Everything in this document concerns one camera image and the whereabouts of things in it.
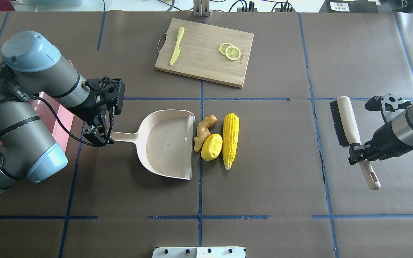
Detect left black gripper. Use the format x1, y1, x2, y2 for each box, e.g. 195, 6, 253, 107
81, 77, 125, 147

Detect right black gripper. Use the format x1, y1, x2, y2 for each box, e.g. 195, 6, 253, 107
348, 94, 413, 166

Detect wooden hand brush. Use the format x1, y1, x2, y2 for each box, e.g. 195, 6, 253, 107
330, 96, 381, 190

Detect beige plastic dustpan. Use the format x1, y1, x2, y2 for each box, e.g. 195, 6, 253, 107
110, 109, 195, 180

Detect toy ginger root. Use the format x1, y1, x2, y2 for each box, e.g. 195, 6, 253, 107
194, 115, 217, 152

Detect yellow toy lemon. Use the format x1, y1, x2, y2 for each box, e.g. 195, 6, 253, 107
200, 134, 223, 161

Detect yellow toy corn cob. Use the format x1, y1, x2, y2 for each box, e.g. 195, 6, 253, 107
222, 113, 239, 171

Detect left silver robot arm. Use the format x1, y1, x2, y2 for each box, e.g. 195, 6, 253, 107
0, 31, 125, 194

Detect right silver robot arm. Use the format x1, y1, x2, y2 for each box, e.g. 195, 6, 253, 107
337, 94, 413, 190

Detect pink plastic bin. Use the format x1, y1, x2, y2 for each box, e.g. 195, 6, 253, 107
0, 92, 74, 152

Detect bamboo cutting board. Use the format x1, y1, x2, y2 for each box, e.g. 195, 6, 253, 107
155, 18, 254, 88

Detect yellow plastic knife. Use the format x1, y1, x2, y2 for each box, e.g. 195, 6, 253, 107
169, 27, 185, 66

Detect black power box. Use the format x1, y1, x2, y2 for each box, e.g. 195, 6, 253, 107
318, 0, 379, 13

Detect lemon slice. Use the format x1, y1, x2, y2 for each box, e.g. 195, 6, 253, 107
224, 45, 241, 61
218, 42, 232, 56

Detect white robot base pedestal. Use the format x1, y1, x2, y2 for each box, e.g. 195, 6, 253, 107
152, 246, 247, 258

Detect aluminium frame post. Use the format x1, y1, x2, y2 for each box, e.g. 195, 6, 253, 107
193, 0, 211, 17

